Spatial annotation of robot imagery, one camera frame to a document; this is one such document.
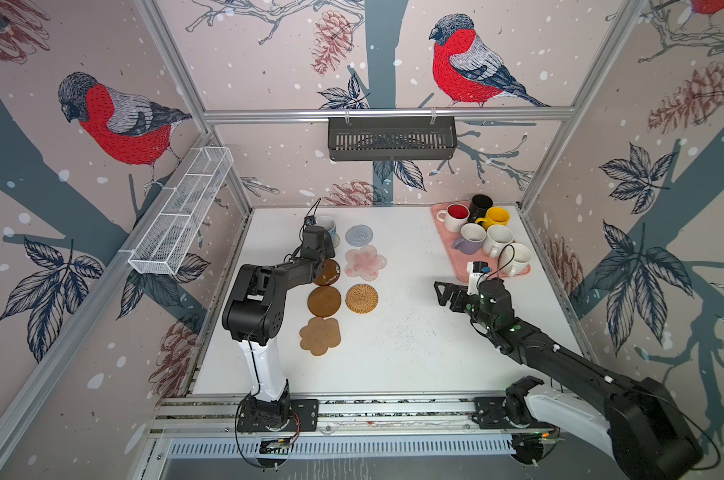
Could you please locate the light blue mug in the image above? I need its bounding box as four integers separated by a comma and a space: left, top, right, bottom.
315, 215, 337, 240

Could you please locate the dark brown scratched round coaster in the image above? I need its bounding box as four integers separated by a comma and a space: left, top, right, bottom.
314, 259, 341, 286

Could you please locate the blue woven round coaster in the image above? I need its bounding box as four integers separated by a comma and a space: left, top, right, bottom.
345, 224, 374, 247

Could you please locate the pink rectangular tray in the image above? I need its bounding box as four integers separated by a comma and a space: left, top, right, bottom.
430, 202, 532, 284

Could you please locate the pink flower resin coaster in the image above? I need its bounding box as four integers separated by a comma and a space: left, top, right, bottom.
344, 245, 387, 282

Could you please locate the brown wooden round coaster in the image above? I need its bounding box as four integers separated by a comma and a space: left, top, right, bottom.
307, 286, 342, 318

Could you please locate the rattan woven round coaster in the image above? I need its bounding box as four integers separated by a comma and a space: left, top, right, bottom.
345, 283, 379, 314

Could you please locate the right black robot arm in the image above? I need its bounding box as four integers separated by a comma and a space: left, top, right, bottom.
434, 278, 703, 479

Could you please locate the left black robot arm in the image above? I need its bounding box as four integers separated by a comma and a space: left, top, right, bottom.
221, 225, 335, 430

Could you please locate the small white cup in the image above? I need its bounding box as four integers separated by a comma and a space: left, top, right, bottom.
452, 223, 486, 255

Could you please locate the white mug red inside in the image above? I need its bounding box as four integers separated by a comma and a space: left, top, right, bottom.
435, 203, 470, 233

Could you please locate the yellow mug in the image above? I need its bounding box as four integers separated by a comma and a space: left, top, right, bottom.
474, 207, 511, 230

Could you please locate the black mug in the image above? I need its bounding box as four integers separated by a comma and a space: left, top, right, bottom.
468, 194, 493, 223

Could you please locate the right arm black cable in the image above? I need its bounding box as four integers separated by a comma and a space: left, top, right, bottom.
484, 242, 518, 283

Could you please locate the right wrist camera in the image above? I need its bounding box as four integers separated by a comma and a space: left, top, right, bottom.
467, 261, 491, 295

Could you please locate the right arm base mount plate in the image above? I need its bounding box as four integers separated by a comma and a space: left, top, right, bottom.
470, 396, 556, 431

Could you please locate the black hanging wire basket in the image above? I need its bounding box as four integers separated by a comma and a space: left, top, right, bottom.
328, 117, 457, 162

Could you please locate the white mesh wire shelf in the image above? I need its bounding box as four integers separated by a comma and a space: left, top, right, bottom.
128, 146, 233, 275

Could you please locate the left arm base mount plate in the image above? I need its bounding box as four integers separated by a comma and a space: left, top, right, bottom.
235, 398, 319, 433

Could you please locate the aluminium front rail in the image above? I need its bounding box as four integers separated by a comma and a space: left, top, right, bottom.
148, 391, 648, 437

